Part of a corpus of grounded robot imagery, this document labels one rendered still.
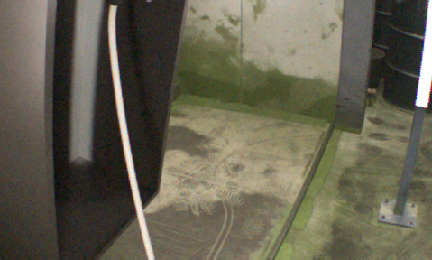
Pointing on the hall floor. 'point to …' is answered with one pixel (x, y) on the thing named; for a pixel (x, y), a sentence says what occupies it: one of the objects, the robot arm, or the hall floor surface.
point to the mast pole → (409, 159)
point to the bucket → (375, 67)
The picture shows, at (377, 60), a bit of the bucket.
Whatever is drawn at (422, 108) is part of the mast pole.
